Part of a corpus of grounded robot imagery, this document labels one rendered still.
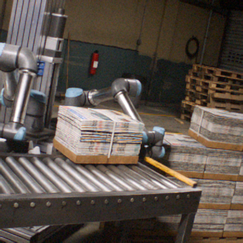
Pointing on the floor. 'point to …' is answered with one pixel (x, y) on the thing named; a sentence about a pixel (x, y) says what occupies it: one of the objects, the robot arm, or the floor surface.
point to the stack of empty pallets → (213, 86)
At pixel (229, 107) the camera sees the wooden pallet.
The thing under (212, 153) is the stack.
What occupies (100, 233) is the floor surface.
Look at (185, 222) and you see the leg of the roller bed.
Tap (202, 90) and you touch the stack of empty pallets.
